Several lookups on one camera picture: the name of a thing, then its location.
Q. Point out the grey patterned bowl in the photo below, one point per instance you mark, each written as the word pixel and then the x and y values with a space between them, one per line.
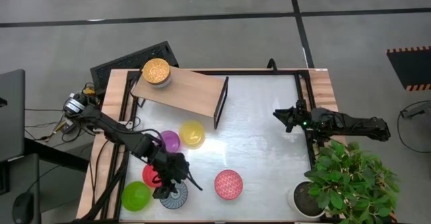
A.
pixel 178 198

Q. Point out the green plastic bowl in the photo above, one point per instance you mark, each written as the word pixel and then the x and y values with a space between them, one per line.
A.
pixel 135 196

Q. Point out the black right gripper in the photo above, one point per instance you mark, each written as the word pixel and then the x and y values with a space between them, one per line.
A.
pixel 304 118

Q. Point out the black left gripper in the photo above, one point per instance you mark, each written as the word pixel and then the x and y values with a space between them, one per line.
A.
pixel 171 168

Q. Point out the black computer mouse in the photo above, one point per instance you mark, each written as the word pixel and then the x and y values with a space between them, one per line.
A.
pixel 23 208

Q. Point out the black aluminium table frame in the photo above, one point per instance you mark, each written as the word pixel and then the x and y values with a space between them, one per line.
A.
pixel 256 72

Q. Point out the wooden shelf black metal frame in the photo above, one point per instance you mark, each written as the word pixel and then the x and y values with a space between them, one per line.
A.
pixel 188 93

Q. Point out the purple plastic bowl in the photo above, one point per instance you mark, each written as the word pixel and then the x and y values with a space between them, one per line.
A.
pixel 171 142

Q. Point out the red-orange plastic bowl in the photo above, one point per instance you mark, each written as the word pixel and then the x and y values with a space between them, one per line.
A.
pixel 148 177

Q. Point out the black power brick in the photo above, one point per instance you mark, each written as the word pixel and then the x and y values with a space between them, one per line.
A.
pixel 68 126

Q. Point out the green potted plant white pot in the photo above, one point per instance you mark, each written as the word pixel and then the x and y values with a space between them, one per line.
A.
pixel 350 180

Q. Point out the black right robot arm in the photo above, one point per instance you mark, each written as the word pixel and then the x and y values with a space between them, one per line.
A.
pixel 353 124

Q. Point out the black orange hazard-striped mat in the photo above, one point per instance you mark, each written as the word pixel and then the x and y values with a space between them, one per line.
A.
pixel 410 67

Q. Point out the dark office desk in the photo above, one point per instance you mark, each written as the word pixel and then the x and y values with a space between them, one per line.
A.
pixel 20 177

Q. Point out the yellow plug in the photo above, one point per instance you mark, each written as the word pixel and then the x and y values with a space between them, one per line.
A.
pixel 89 90

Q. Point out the dark grey laptop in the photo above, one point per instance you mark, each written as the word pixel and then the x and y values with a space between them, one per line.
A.
pixel 11 116

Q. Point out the yellow plastic bowl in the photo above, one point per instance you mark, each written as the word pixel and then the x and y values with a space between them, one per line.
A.
pixel 192 134

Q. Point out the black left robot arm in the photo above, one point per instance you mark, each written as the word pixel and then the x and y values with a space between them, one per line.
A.
pixel 114 130

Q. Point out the blue-dotted bowl orange interior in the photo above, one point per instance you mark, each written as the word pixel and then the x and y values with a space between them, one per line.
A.
pixel 156 71

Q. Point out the grey floor device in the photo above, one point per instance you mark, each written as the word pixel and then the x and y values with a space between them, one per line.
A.
pixel 417 111

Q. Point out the blue-patterned bowl red interior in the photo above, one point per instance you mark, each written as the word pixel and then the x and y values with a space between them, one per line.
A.
pixel 228 184

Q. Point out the black curved clamp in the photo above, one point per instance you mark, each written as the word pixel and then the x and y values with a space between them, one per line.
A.
pixel 272 64

